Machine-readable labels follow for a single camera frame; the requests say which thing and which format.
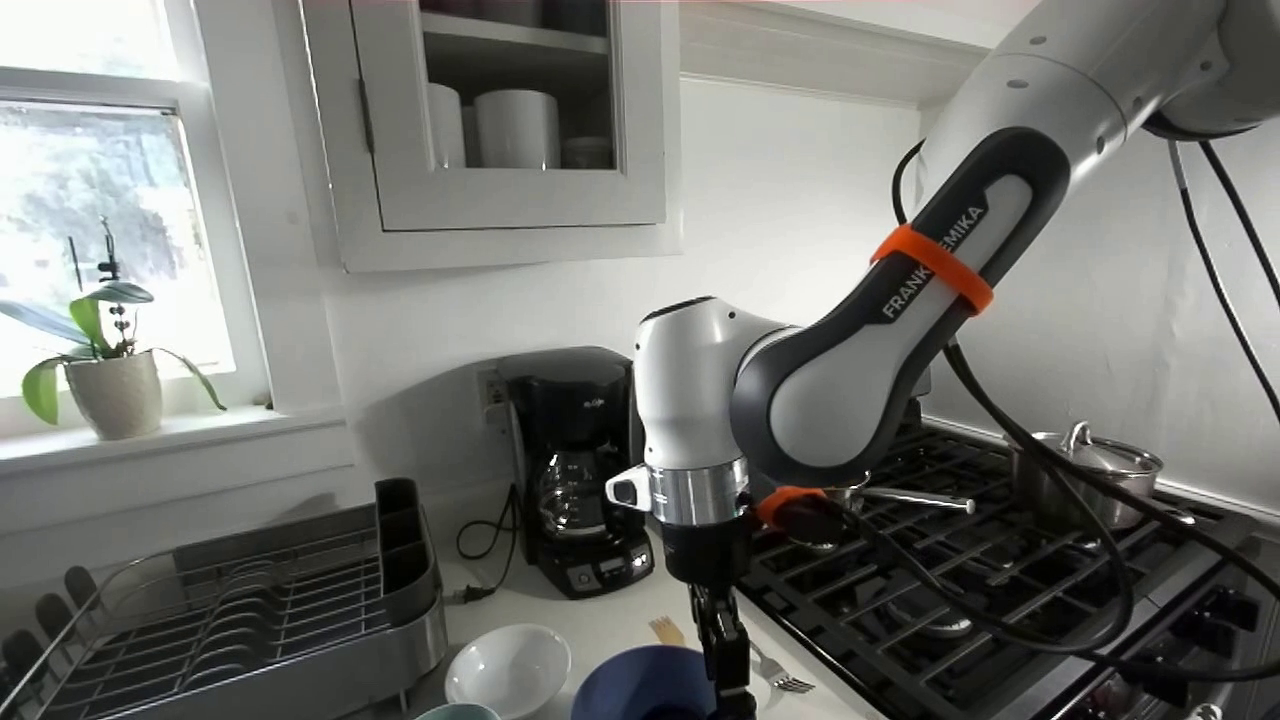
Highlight white ceramic canister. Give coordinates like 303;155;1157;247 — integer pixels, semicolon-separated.
424;81;474;178
467;84;566;178

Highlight white bowl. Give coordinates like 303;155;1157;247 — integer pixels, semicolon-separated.
440;621;579;720

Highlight large steel pot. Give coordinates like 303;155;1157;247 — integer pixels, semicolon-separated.
1008;444;1168;541

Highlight metal dish rack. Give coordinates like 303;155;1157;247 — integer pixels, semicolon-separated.
0;497;451;720

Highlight potted green plant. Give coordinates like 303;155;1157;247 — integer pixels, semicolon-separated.
0;275;233;444

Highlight white wall cabinet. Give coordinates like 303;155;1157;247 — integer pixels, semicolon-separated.
299;0;688;282

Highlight black appliance power cord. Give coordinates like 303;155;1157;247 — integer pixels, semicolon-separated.
451;480;528;599

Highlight black coffee maker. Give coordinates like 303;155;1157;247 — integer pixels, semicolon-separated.
505;369;660;604

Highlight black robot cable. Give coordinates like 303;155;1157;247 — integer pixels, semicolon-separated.
889;134;1141;668
797;127;1280;701

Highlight steel pot lid with handle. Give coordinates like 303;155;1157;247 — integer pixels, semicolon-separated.
1016;418;1168;494

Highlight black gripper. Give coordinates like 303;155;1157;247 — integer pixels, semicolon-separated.
658;519;759;720

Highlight blue bowl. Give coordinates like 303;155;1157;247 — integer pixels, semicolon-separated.
567;646;732;720

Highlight orange cable strap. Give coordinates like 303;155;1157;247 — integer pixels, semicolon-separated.
869;219;1001;319
749;483;831;531

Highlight small dark stacked dishes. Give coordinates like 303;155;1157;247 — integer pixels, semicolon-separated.
558;127;619;172

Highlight black gas stove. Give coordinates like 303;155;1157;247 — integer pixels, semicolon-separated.
726;409;1280;720

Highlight black utensil holder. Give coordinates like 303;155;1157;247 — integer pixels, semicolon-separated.
372;471;440;592

